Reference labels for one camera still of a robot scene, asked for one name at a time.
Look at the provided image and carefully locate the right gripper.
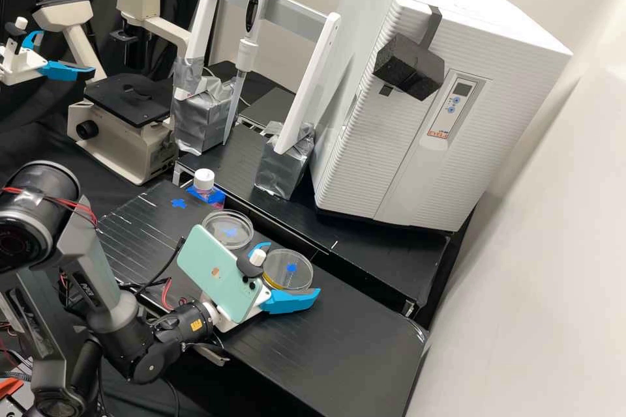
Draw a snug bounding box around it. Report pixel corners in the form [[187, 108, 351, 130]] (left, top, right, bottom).
[[203, 242, 322, 336]]

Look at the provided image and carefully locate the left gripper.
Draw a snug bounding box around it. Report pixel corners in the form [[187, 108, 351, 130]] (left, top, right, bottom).
[[0, 29, 97, 87]]

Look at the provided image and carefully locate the petri dish lid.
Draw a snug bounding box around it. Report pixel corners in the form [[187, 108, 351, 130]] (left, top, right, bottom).
[[263, 248, 314, 291]]

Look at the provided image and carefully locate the left phone holder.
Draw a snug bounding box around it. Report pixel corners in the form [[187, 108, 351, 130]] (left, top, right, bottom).
[[4, 16, 31, 64]]

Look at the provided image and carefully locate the petri dish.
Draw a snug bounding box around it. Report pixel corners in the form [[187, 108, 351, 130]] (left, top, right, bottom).
[[201, 211, 255, 250]]

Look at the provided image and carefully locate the blue bottle holder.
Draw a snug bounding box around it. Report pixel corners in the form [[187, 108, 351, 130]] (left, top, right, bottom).
[[185, 186, 228, 209]]

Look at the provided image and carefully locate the black platform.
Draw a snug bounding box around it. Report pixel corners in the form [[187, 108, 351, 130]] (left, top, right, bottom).
[[139, 240, 431, 417], [172, 121, 320, 204], [238, 86, 298, 133], [218, 187, 476, 331], [95, 180, 339, 313], [204, 59, 275, 95]]

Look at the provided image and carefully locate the cream microscope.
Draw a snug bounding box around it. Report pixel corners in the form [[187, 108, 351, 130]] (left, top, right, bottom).
[[30, 0, 193, 187]]

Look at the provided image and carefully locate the small bottle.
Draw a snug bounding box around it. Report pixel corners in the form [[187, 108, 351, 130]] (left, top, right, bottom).
[[192, 168, 216, 201]]

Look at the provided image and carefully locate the incubator door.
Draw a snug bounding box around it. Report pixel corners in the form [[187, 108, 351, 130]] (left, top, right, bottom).
[[312, 0, 490, 226]]

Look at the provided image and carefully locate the pipette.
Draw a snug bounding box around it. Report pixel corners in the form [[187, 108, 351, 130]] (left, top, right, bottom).
[[223, 0, 275, 145]]

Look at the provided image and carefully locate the white pipette stand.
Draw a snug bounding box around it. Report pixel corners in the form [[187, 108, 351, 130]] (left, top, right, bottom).
[[170, 0, 342, 201]]

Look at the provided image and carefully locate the white incubator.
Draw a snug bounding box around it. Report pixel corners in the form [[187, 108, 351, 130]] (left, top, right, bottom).
[[312, 0, 574, 234]]

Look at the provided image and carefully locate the right wrist camera phone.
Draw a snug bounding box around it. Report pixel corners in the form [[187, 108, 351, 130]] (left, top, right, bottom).
[[175, 224, 273, 326]]

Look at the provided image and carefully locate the black cable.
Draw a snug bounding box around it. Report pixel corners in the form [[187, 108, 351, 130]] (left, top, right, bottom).
[[116, 237, 186, 292]]

